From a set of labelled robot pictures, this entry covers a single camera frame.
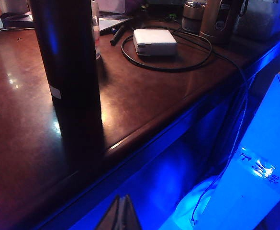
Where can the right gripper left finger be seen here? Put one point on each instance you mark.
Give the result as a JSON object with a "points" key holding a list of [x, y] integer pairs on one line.
{"points": [[113, 215]]}

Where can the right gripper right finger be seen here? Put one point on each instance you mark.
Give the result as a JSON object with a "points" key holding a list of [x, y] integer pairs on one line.
{"points": [[130, 215]]}

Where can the black thermos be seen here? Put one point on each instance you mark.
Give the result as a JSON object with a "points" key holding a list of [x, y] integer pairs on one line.
{"points": [[70, 60]]}

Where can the printed glass cup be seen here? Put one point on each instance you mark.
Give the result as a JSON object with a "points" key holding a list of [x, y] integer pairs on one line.
{"points": [[95, 28]]}

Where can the white thermos bottle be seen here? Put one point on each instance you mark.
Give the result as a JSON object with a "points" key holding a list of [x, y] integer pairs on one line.
{"points": [[13, 6]]}

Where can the white plastic bag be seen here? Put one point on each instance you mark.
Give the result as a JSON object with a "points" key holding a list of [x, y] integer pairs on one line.
{"points": [[185, 206]]}

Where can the cardboard box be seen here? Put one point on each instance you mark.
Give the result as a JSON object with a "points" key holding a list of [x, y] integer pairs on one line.
{"points": [[261, 143]]}

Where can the white power adapter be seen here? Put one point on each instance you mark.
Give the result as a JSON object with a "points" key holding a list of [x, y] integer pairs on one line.
{"points": [[154, 40]]}

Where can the black marker pen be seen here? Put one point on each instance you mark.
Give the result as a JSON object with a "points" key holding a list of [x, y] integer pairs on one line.
{"points": [[117, 36]]}

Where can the white paper sheet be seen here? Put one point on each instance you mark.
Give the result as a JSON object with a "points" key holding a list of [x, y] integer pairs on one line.
{"points": [[111, 24]]}

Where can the small round metal tin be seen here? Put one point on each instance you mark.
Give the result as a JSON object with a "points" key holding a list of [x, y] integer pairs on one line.
{"points": [[192, 19]]}

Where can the brown metal tumbler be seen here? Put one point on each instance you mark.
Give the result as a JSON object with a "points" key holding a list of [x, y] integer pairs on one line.
{"points": [[216, 24]]}

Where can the translucent plastic container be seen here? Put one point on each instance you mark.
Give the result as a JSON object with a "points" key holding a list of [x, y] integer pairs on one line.
{"points": [[261, 21]]}

